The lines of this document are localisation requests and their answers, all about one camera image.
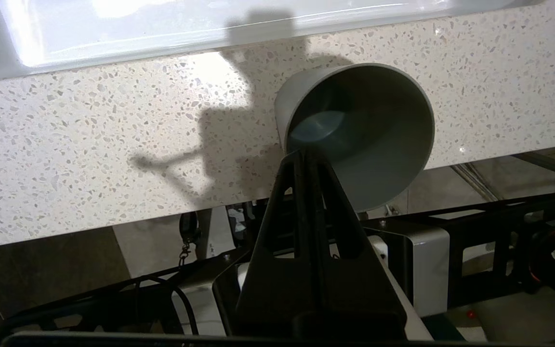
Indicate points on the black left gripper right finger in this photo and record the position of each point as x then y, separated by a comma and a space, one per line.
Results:
354, 289

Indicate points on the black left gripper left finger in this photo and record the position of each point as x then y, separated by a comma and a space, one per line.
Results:
270, 289

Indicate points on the grey plastic cup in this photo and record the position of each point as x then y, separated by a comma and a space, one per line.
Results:
383, 135

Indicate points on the brown vanity cabinet front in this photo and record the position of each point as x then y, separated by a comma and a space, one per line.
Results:
41, 270

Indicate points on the white ceramic sink basin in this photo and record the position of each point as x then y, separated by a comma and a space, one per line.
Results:
162, 29

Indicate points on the grey metal base bracket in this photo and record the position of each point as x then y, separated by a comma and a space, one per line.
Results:
427, 270

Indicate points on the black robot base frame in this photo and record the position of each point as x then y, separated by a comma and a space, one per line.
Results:
489, 255

